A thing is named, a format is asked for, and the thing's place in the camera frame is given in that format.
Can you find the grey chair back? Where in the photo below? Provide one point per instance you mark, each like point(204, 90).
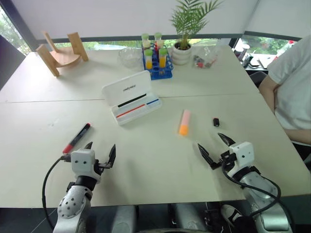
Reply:
point(257, 78)

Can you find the clear plastic bag of items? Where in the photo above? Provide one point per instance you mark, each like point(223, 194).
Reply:
point(205, 59)

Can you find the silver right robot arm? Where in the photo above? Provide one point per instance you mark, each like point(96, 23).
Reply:
point(262, 194)

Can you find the green-capped tube, orange liquid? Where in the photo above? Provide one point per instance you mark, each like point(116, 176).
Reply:
point(148, 59)
point(162, 58)

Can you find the pink and orange highlighter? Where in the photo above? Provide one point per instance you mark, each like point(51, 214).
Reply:
point(184, 122)

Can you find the black and white shoe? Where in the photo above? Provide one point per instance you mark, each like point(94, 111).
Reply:
point(230, 214)

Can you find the red-capped white bottle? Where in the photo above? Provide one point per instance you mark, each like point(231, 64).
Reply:
point(286, 47)

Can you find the black objects on side desk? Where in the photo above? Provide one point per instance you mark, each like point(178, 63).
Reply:
point(250, 62)

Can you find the palm plant in white pot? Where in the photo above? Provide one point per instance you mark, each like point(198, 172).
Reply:
point(181, 54)

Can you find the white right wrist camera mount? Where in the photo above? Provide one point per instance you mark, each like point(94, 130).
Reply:
point(241, 153)

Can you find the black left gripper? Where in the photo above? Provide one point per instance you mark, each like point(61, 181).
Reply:
point(102, 166)

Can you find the white pen case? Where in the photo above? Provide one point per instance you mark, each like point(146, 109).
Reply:
point(131, 97)

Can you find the green-capped tube, pale contents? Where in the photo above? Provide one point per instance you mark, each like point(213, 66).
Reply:
point(145, 40)
point(159, 40)

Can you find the black and red marker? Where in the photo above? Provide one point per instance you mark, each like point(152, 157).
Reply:
point(76, 138)

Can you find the clear glass bowl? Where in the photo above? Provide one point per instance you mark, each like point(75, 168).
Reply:
point(130, 57)

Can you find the wooden curved stand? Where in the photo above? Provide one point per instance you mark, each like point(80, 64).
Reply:
point(64, 57)

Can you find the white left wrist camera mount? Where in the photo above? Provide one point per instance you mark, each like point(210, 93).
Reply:
point(82, 162)

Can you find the blue test tube rack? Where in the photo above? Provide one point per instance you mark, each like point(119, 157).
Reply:
point(161, 71)

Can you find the person's bare forearm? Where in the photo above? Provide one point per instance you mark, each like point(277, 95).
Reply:
point(267, 93)

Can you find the person in white t-shirt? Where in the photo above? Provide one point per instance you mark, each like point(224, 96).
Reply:
point(294, 80)

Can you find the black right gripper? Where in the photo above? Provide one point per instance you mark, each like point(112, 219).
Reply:
point(227, 160)

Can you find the white jar with dark band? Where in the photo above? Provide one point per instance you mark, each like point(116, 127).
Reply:
point(243, 51)

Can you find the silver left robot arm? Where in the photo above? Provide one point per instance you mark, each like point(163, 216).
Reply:
point(71, 208)

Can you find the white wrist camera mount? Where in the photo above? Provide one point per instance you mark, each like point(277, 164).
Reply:
point(82, 162)
point(241, 153)

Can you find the grey rounded robot leg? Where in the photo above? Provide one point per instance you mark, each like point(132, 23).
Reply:
point(189, 216)
point(124, 219)

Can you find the black pen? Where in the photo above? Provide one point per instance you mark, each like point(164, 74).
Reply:
point(132, 100)

